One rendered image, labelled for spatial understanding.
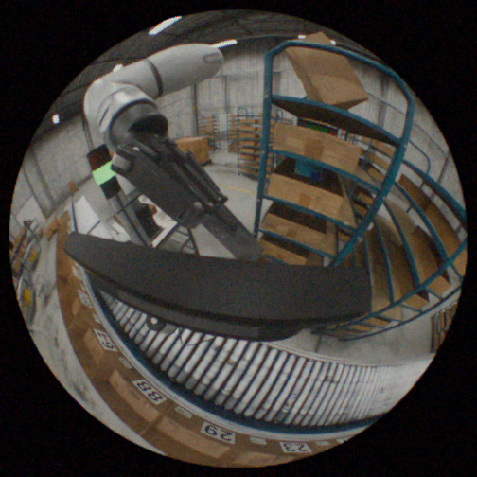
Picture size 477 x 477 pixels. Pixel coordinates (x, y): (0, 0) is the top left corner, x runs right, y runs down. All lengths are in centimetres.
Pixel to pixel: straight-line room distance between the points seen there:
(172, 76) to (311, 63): 43
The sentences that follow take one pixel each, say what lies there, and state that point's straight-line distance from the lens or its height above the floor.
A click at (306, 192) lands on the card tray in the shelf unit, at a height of 140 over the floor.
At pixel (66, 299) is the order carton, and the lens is 162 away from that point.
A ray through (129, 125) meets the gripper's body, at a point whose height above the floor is 166.
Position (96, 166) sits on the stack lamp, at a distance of 33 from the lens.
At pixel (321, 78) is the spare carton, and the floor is 185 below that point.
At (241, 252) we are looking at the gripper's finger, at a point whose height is 152.
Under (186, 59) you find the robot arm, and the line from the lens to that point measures 32.
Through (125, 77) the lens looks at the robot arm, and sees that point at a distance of 28.
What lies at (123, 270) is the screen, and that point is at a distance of 15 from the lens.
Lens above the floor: 164
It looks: 49 degrees down
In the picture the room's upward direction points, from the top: straight up
